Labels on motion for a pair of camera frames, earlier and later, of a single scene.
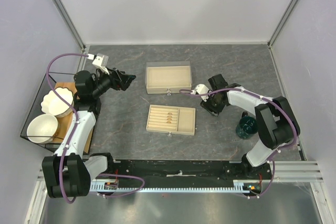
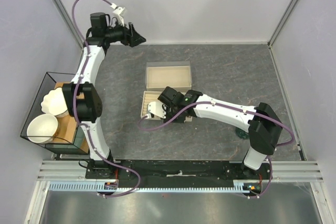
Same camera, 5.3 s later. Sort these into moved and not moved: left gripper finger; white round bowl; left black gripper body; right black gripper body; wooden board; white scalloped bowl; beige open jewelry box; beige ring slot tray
Moved: left gripper finger; right black gripper body; beige ring slot tray; left black gripper body
Not moved: wooden board; white round bowl; beige open jewelry box; white scalloped bowl
